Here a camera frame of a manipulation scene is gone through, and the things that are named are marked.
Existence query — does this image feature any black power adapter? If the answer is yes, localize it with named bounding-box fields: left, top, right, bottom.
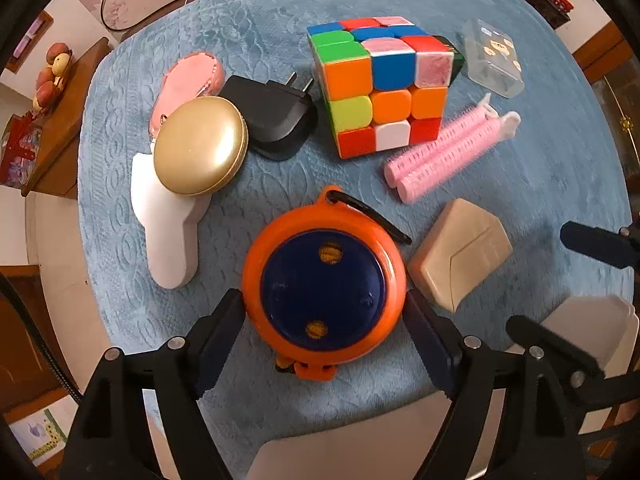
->
left=217, top=71, right=319, bottom=162

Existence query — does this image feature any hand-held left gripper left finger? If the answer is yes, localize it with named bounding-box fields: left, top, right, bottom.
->
left=60, top=287, right=246, bottom=480

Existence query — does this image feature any white plastic handheld device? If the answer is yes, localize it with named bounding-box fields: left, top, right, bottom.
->
left=131, top=151, right=209, bottom=290

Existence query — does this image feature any wooden picture frame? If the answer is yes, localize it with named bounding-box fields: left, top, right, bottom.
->
left=5, top=10, right=54, bottom=74

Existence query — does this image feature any dark red box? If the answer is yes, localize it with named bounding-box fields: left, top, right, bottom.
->
left=525, top=0, right=574, bottom=29

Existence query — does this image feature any gold round compact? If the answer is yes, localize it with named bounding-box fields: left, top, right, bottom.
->
left=152, top=97, right=249, bottom=197

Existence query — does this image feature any child's drawing paper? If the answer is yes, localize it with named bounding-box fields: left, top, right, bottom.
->
left=7, top=394, right=69, bottom=462

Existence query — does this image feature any black floor cable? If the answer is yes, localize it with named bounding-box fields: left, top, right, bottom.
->
left=0, top=270, right=82, bottom=407

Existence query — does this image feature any clear plastic box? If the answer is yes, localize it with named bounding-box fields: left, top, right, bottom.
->
left=461, top=17, right=526, bottom=99

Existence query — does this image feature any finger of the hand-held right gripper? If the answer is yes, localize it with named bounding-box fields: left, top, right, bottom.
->
left=506, top=315, right=640, bottom=407
left=560, top=221, right=640, bottom=273

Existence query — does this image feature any wooden cabinet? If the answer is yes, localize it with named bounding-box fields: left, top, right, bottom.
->
left=20, top=37, right=112, bottom=199

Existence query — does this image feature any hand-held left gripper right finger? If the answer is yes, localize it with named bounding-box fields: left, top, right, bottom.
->
left=405, top=287, right=587, bottom=480

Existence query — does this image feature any pink oval compact case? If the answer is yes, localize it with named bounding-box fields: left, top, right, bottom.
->
left=148, top=51, right=226, bottom=148

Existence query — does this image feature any white storage box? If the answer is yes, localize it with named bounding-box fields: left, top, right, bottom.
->
left=245, top=294, right=627, bottom=480

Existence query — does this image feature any multicoloured puzzle cube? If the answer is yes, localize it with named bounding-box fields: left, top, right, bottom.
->
left=306, top=16, right=457, bottom=161

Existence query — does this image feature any blue textured blanket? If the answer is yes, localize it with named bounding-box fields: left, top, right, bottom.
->
left=77, top=0, right=633, bottom=443

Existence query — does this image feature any orange blue round tape measure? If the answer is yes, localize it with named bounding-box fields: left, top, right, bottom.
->
left=241, top=185, right=414, bottom=384

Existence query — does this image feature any stuffed toy figure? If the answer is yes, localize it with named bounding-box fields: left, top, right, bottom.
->
left=32, top=42, right=74, bottom=114

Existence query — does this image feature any red gift box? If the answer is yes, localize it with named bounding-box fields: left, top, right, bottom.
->
left=0, top=112, right=44, bottom=189

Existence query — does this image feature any beige plastic case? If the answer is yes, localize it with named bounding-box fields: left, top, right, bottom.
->
left=407, top=198, right=514, bottom=314

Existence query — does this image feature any wooden side furniture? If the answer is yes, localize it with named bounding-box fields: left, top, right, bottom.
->
left=570, top=25, right=640, bottom=201

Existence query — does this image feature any pink hair roller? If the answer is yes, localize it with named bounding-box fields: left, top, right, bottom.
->
left=383, top=99, right=501, bottom=187
left=397, top=110, right=522, bottom=206

